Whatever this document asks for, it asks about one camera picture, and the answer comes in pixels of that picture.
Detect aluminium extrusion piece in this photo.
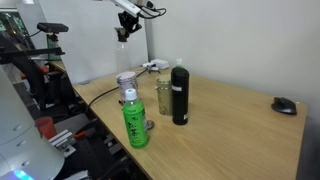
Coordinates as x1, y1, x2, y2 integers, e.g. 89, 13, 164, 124
48, 129, 78, 158

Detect red cup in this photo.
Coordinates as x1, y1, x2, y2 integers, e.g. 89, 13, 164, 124
34, 116, 58, 140

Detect green tea bottle white cap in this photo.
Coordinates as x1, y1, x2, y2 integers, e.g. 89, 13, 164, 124
122, 88, 150, 150

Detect transparent glass carafe bottle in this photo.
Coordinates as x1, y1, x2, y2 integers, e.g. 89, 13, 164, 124
114, 27, 133, 76

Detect glass jar with beige lid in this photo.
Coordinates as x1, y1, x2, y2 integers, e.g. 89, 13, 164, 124
155, 74, 174, 117

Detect black metal stand frame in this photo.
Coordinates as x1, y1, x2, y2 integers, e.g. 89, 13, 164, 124
0, 32, 73, 111

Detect black sleeved cable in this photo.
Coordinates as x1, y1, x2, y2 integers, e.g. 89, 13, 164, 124
84, 68, 149, 114

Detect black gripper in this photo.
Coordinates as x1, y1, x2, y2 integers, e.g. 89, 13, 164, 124
117, 10, 143, 35

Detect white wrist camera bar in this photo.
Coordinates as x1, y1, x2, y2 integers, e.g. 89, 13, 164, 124
111, 0, 143, 17

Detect black thermos flask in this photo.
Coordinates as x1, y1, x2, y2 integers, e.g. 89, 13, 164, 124
170, 66, 191, 126

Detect small round metal object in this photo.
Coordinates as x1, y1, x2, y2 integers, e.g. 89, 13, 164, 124
145, 119, 155, 131

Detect orange handled tool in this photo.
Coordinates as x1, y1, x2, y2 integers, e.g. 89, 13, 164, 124
73, 130, 88, 140

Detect black computer mouse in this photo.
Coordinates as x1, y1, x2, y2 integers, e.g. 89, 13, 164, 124
270, 96, 298, 116

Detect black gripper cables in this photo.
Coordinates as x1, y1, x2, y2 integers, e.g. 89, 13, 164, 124
134, 0, 168, 20

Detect black camera on stand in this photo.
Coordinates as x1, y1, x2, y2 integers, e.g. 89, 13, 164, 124
36, 22, 70, 35

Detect white power strip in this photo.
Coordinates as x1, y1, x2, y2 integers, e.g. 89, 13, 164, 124
150, 58, 170, 71

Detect small green plastic bottle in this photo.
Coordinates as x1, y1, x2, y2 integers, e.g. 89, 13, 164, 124
174, 58, 185, 70

